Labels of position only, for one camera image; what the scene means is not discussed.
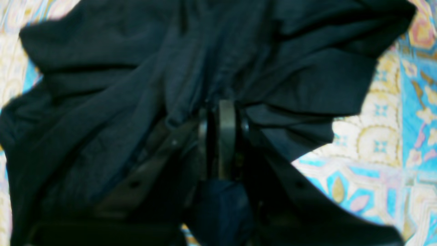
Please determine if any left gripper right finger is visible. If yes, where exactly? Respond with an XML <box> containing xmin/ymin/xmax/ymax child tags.
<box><xmin>217</xmin><ymin>100</ymin><xmax>404</xmax><ymax>246</ymax></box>

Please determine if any black t-shirt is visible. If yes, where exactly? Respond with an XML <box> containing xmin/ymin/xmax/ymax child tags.
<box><xmin>0</xmin><ymin>0</ymin><xmax>419</xmax><ymax>246</ymax></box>

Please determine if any patterned colourful tablecloth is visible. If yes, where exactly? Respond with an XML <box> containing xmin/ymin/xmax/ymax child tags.
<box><xmin>0</xmin><ymin>0</ymin><xmax>437</xmax><ymax>246</ymax></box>

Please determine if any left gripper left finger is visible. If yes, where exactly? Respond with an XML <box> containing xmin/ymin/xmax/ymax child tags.
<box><xmin>26</xmin><ymin>105</ymin><xmax>217</xmax><ymax>246</ymax></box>

